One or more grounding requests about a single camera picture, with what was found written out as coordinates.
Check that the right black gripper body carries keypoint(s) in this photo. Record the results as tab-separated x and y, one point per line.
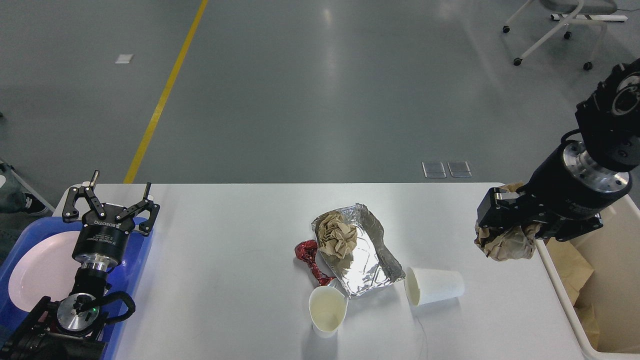
572	185

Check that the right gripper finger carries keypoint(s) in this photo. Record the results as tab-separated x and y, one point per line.
504	209
565	229

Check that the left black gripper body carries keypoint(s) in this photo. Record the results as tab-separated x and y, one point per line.
101	243

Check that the brown paper bag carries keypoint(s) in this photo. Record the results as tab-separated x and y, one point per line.
574	270

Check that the pink plate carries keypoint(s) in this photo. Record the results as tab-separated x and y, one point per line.
47	269

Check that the white paper cup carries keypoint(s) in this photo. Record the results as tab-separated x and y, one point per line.
424	285

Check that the aluminium foil tray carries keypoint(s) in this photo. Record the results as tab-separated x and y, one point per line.
371	265

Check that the brown paper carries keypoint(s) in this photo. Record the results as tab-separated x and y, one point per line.
589	323
335	237

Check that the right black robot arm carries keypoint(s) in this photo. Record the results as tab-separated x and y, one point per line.
608	122

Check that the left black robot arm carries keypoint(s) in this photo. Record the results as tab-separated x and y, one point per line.
71	329

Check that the white plastic bin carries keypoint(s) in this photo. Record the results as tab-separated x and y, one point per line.
613	289

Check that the right floor socket plate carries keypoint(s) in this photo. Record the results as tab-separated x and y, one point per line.
459	169

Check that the floor socket plate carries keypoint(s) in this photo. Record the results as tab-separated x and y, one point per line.
434	170
459	169

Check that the person's shoe and leg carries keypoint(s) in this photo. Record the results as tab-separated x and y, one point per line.
14	199

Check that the left floor socket plate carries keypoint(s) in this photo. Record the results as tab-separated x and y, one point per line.
434	170

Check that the brown paper in bin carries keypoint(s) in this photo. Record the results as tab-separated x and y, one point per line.
589	323

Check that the red foil wrapper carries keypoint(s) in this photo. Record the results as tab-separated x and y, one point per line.
306	251

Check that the white bar behind chair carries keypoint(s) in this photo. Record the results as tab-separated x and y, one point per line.
593	17

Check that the white office chair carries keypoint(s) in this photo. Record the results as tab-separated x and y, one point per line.
573	8

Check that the cream cup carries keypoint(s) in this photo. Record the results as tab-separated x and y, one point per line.
327	307

